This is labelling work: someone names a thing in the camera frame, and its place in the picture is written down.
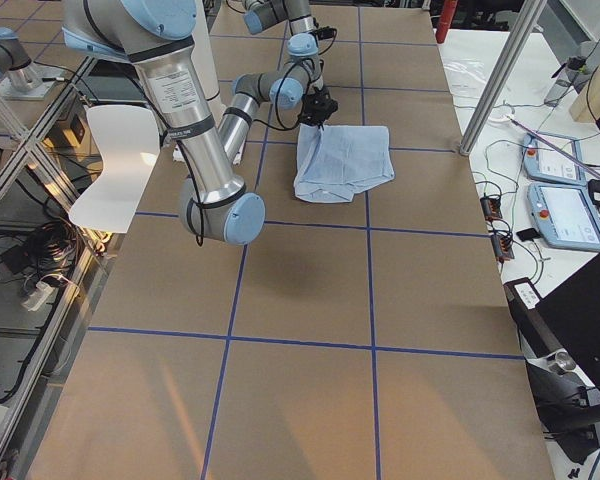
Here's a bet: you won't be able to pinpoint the clear plastic zip bag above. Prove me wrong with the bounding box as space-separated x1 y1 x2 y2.
443 59 487 98

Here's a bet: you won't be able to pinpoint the light blue button-up shirt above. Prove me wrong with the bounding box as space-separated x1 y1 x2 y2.
293 125 395 204

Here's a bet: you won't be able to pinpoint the silver aluminium frame post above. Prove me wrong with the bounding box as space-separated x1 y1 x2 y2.
458 0 547 156

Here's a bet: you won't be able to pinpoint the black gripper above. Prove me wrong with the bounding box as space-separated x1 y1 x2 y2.
298 87 338 129

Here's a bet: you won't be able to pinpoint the black laptop computer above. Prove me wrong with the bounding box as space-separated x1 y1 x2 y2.
537 252 600 390

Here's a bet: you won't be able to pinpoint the white power strip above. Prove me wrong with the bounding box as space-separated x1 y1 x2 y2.
21 279 58 312

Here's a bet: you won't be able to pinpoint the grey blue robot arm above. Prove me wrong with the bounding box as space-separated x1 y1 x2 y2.
63 0 338 245
242 0 337 40

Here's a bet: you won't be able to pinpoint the red cylinder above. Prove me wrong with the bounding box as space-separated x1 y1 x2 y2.
435 0 458 44

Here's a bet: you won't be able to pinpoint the aluminium frame rails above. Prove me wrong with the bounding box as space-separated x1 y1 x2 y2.
0 60 108 479

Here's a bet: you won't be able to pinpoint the white curved plastic chair seat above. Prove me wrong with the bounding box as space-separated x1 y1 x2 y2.
69 105 160 234

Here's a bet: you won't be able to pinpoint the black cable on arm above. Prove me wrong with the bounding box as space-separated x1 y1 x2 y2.
267 54 326 132

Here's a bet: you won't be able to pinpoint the metal reacher grabber tool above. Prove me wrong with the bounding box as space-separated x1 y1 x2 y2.
489 112 600 186

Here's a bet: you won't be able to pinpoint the lower blue teach pendant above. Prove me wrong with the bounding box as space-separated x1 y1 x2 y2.
527 182 600 252

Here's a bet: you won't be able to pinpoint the upper blue teach pendant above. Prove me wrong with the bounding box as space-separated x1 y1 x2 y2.
522 134 586 186

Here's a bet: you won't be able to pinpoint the blue teach pendant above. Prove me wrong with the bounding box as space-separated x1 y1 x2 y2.
527 182 600 252
522 134 586 186

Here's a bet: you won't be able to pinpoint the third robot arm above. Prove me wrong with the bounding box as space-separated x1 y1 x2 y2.
0 27 64 100

